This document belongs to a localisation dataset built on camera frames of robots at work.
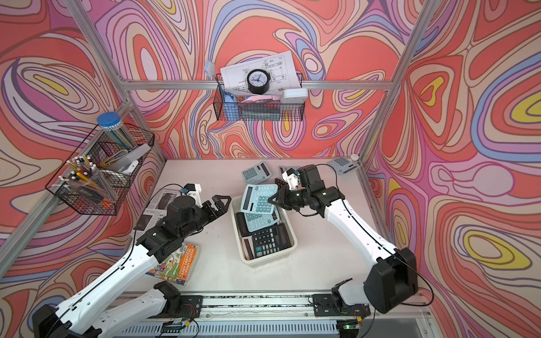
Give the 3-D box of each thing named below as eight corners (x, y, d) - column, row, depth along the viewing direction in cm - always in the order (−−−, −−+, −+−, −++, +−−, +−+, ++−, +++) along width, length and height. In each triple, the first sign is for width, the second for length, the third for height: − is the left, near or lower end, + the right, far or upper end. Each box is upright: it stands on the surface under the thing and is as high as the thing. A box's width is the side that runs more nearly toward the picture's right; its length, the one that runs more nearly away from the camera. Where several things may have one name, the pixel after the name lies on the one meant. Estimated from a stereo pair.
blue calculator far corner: (339, 175, 114) (341, 172, 112) (328, 164, 120) (329, 160, 118) (357, 168, 117) (358, 165, 115) (345, 157, 123) (346, 154, 121)
